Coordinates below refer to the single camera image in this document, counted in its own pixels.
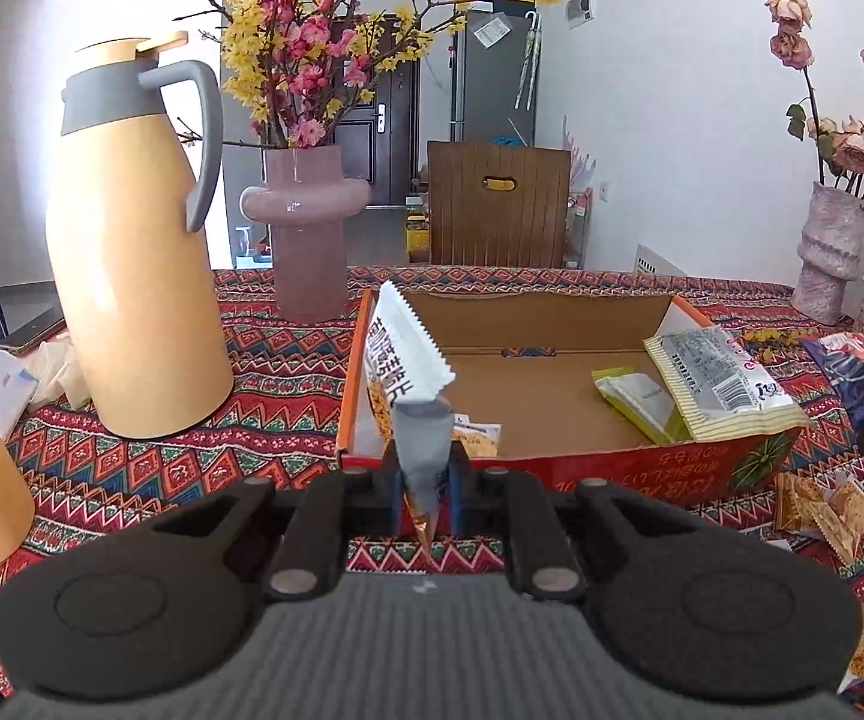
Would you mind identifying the pink textured vase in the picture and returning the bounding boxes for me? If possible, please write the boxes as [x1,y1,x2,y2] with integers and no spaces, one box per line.
[790,181,864,325]

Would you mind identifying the white and lime snack packet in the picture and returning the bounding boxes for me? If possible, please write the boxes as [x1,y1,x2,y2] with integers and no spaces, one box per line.
[592,366,692,445]

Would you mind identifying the dark brown door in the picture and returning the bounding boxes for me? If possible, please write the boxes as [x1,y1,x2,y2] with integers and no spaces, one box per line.
[331,15,422,207]

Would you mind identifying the red cardboard box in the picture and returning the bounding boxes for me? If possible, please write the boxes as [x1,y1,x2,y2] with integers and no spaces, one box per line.
[336,286,812,511]

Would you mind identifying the pink and yellow blossom branches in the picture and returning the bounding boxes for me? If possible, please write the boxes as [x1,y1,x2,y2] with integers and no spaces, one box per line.
[128,0,590,151]

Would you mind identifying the cream cloth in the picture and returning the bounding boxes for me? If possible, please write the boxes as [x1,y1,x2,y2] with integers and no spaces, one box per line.
[23,334,92,410]

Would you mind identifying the red and blue chip bag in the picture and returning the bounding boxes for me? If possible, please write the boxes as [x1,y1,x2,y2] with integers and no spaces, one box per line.
[799,330,864,436]

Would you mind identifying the white and yellow chip bag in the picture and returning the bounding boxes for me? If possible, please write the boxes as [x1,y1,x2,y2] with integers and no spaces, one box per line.
[643,326,809,442]

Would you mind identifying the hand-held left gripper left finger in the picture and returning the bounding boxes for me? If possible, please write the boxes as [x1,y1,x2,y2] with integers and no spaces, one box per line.
[148,441,407,602]

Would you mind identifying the fallen yellow petals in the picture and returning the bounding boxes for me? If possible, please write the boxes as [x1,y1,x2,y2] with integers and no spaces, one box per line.
[743,326,804,361]

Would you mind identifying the pink glass ring vase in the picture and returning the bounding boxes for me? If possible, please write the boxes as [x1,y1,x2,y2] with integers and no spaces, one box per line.
[241,146,371,323]

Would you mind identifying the dried rose bouquet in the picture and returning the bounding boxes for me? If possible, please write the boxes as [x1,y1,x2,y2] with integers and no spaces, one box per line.
[766,0,864,200]

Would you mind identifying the yellow thermos jug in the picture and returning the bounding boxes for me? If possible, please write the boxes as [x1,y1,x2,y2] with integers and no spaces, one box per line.
[43,31,236,440]

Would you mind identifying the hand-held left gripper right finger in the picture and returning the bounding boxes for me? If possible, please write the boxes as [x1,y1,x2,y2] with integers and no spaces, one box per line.
[443,441,692,602]

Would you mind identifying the grey refrigerator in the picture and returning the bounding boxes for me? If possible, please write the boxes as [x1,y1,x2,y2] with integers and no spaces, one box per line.
[451,0,538,143]

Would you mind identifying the hanging umbrella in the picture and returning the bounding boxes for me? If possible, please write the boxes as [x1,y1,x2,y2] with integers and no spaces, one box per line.
[514,11,542,110]

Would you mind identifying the brown wooden chair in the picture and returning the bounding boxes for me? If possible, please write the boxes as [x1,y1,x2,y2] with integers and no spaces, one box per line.
[427,140,574,269]

